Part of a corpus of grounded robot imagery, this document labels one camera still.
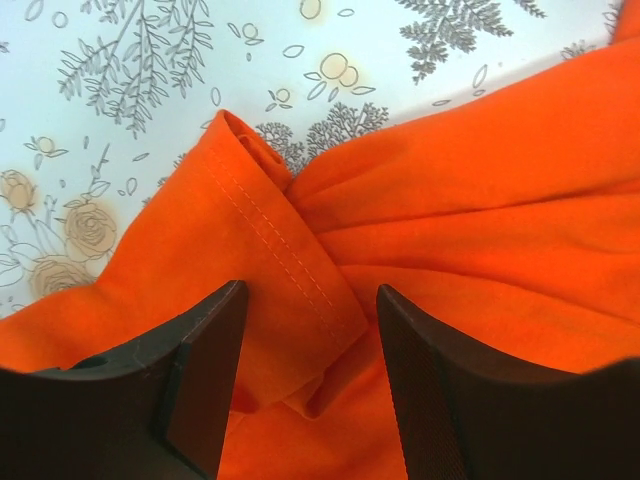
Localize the orange t shirt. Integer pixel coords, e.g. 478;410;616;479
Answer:
1;1;639;479

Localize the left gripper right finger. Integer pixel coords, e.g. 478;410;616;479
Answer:
376;285;639;479

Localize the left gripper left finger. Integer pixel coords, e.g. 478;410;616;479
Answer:
1;281;248;479

